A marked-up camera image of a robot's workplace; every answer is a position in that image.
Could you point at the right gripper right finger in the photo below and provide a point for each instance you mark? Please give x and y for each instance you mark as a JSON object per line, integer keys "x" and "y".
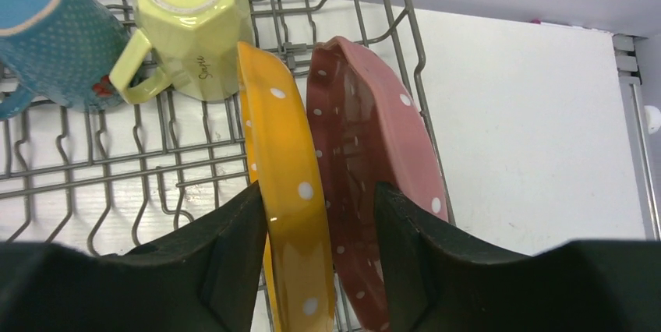
{"x": 440, "y": 278}

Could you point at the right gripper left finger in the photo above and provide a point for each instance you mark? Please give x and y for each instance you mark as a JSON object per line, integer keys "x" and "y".
{"x": 204, "y": 276}

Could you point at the grey wire dish rack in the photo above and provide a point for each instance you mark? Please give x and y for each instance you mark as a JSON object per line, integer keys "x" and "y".
{"x": 80, "y": 190}

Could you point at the yellow plate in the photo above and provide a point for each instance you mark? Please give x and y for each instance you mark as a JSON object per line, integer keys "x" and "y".
{"x": 297, "y": 259}

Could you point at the pink polka dot plate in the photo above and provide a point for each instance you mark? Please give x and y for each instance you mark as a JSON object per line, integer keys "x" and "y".
{"x": 366, "y": 129}

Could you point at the yellow green mug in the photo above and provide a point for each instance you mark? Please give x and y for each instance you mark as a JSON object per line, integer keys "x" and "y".
{"x": 191, "y": 45}

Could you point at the blue handled white mug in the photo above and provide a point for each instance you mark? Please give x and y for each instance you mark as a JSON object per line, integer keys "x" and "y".
{"x": 62, "y": 50}

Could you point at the aluminium side rail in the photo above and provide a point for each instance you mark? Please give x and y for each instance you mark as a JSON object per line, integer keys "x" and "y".
{"x": 637, "y": 128}

